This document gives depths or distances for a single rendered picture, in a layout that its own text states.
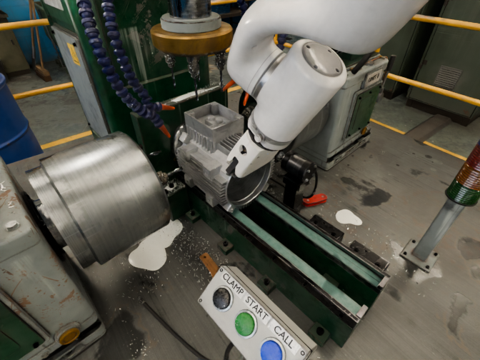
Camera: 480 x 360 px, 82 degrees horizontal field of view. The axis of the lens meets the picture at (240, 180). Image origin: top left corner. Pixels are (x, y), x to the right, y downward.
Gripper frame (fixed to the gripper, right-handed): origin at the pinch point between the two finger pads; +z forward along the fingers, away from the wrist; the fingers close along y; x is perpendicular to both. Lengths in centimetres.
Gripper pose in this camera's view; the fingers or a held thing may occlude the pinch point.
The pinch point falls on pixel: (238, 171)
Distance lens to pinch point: 62.0
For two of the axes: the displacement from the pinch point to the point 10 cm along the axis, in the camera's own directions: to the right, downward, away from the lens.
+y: 7.4, -4.4, 5.2
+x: -5.9, -7.9, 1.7
